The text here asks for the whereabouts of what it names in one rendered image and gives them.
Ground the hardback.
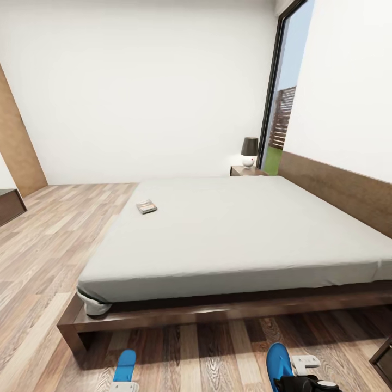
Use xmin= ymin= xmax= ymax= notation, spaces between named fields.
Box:
xmin=136 ymin=200 xmax=157 ymax=214

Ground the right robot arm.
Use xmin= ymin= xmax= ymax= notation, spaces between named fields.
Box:
xmin=273 ymin=354 xmax=340 ymax=392

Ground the sandal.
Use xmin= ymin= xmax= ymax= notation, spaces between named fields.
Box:
xmin=113 ymin=349 xmax=136 ymax=382
xmin=266 ymin=342 xmax=293 ymax=392

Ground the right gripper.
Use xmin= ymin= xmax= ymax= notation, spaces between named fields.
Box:
xmin=273 ymin=375 xmax=319 ymax=392

